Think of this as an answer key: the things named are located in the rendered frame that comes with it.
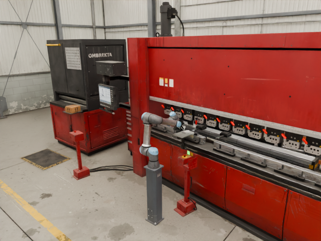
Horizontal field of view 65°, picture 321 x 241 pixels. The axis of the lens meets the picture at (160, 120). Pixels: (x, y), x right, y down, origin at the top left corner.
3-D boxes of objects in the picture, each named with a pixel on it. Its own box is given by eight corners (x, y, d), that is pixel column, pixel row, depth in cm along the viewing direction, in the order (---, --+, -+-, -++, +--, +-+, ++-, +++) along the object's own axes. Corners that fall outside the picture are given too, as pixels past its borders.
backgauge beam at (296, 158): (165, 124, 437) (165, 118, 434) (171, 122, 446) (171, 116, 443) (313, 170, 275) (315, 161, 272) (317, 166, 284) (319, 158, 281)
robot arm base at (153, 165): (154, 170, 302) (154, 162, 299) (144, 166, 311) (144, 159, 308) (162, 165, 313) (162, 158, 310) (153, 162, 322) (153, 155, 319)
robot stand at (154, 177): (155, 225, 323) (154, 171, 300) (145, 220, 334) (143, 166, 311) (164, 218, 336) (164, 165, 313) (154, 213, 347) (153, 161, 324)
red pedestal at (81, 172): (71, 176, 447) (66, 131, 422) (85, 171, 463) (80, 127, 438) (77, 180, 433) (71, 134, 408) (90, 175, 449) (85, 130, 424)
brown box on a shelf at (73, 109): (61, 112, 483) (61, 105, 480) (74, 109, 502) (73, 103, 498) (70, 114, 465) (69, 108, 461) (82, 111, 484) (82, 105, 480)
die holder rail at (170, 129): (152, 127, 424) (152, 121, 421) (155, 126, 428) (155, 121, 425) (174, 134, 389) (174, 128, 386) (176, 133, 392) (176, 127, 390)
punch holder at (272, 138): (264, 140, 281) (266, 126, 276) (268, 138, 286) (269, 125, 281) (278, 144, 270) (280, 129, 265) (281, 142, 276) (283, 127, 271)
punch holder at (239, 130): (232, 132, 309) (233, 119, 304) (236, 130, 314) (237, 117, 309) (243, 135, 298) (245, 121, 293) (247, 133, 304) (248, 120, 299)
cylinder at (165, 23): (156, 37, 377) (155, 2, 363) (168, 37, 393) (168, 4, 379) (172, 36, 353) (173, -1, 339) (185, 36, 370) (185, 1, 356)
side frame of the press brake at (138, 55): (133, 172, 456) (126, 37, 388) (166, 158, 511) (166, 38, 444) (142, 177, 438) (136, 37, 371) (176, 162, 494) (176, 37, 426)
